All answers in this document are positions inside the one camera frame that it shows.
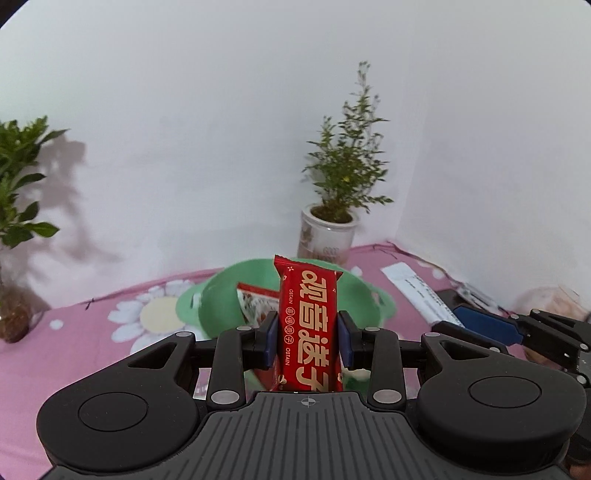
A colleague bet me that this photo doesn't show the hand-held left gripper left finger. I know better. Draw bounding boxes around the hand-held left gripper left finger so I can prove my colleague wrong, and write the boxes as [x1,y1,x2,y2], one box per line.
[127,311,280,412]

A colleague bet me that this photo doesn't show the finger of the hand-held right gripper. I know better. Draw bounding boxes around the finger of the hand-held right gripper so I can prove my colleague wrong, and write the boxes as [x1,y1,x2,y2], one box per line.
[431,320,522,354]
[452,305,591,370]

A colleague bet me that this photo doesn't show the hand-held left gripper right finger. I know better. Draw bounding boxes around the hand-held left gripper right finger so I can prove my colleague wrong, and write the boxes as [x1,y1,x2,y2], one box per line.
[337,310,511,411]

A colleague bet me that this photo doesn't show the red white snack bag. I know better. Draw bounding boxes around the red white snack bag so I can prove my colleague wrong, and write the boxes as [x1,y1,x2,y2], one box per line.
[236,282,281,324]

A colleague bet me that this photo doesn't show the red snack bar packet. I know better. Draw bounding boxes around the red snack bar packet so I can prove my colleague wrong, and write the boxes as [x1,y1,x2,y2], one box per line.
[270,255,345,393]

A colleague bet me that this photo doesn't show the green plastic bowl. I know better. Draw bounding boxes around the green plastic bowl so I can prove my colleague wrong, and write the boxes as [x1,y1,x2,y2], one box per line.
[174,258,397,393]

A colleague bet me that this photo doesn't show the white metal tool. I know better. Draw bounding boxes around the white metal tool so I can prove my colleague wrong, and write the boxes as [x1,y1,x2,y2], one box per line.
[462,284,502,312]

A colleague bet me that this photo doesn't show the white paper strip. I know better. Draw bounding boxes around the white paper strip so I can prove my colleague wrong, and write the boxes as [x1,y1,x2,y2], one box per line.
[381,262,464,328]

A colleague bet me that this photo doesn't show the small plant in white pot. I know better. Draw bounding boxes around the small plant in white pot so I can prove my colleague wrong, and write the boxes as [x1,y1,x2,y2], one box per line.
[298,60,395,268]

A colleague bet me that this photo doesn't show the pink floral tablecloth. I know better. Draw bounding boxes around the pink floral tablecloth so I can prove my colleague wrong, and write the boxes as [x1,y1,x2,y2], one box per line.
[0,240,536,467]

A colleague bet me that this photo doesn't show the leafy plant in glass vase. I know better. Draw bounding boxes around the leafy plant in glass vase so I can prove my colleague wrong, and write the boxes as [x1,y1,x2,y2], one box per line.
[0,115,70,344]

